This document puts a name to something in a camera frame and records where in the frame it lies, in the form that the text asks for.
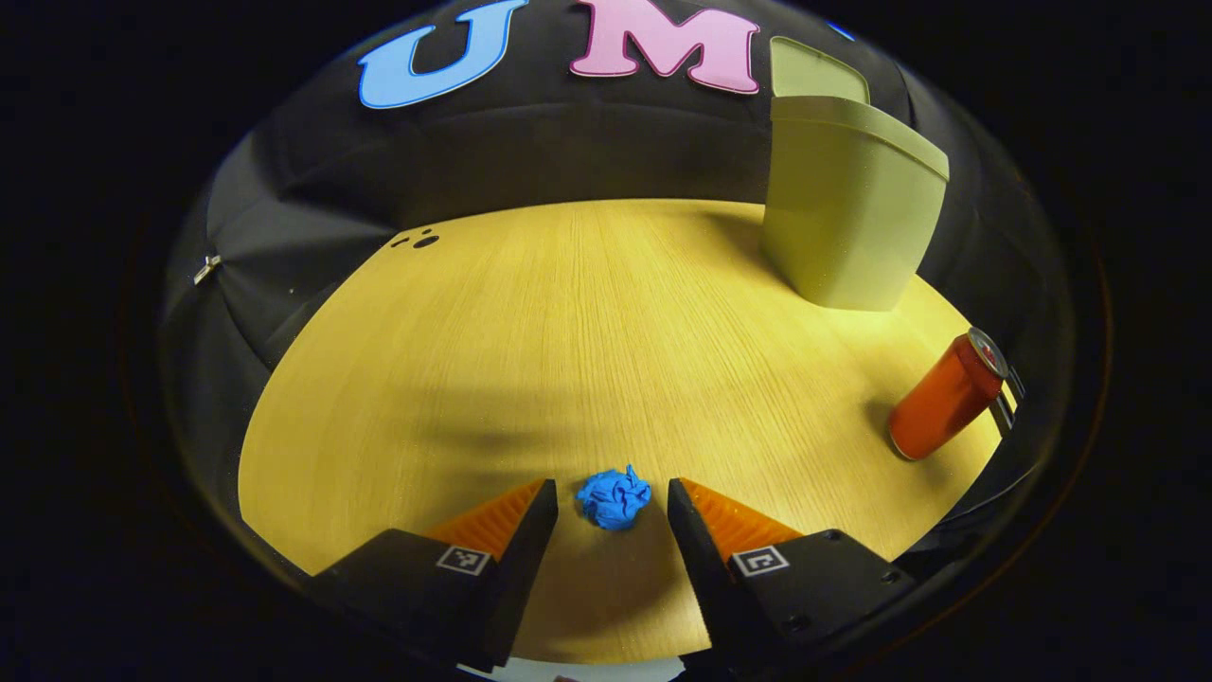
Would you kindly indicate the blue paper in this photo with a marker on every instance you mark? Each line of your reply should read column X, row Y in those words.
column 614, row 500

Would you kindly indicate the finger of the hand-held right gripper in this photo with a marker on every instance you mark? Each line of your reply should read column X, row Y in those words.
column 1004, row 412

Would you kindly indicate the pale green desktop garbage bin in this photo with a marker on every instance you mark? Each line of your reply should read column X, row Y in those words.
column 843, row 218

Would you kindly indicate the wooden desktop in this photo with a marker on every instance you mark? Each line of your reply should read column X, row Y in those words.
column 568, row 360

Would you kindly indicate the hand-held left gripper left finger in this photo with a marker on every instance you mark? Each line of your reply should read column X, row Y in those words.
column 521, row 578

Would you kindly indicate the silver cloth clip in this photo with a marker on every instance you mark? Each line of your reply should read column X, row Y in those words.
column 207, row 269

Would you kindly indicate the red pop can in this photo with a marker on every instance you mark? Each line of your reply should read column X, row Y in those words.
column 942, row 403

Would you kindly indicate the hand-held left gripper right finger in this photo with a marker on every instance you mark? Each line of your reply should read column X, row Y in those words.
column 705, row 578

